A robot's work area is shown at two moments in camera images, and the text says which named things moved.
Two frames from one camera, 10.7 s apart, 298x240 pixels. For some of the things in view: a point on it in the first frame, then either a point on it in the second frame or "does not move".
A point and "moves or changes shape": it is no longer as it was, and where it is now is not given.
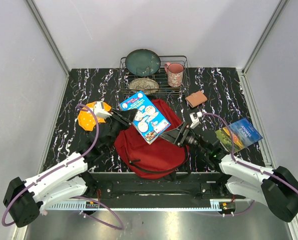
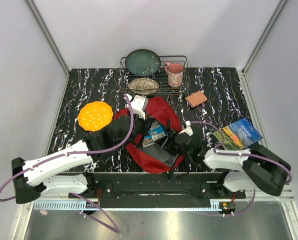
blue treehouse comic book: x=149 y=120 moves or changes shape
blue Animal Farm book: x=244 y=134 does not move
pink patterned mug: x=175 y=72 does not move
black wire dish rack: x=154 y=75 does not move
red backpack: x=163 y=158 moves or changes shape
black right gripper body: x=187 y=137 -> x=172 y=147
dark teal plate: x=142 y=62 does not move
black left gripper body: x=117 y=123 -> x=141 y=127
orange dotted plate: x=86 y=118 does not move
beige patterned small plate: x=146 y=85 does not move
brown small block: x=195 y=99 does not move
